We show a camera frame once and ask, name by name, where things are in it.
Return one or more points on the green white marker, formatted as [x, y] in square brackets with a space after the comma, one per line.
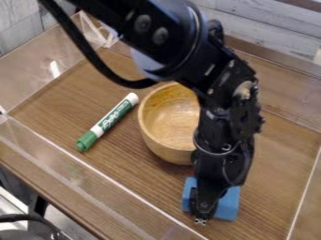
[104, 124]

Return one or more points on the clear acrylic tray walls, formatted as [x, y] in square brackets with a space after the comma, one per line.
[118, 189]

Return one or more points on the clear acrylic corner bracket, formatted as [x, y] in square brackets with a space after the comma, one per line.
[96, 32]

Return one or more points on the brown wooden bowl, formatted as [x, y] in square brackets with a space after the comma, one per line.
[167, 118]

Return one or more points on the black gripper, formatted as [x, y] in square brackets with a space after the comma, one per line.
[219, 170]

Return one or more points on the blue block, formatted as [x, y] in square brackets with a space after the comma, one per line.
[226, 210]

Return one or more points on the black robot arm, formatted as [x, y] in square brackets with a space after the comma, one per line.
[179, 47]

